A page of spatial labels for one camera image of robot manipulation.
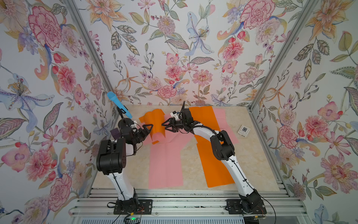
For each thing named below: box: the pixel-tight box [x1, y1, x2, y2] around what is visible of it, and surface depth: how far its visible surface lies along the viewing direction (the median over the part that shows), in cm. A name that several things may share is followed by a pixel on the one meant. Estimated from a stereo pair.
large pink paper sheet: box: [140, 122, 197, 189], surface depth 93 cm
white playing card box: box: [237, 124, 251, 138], surface depth 106 cm
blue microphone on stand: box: [106, 91, 133, 119], surface depth 95 cm
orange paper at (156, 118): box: [138, 108, 166, 145], surface depth 99 cm
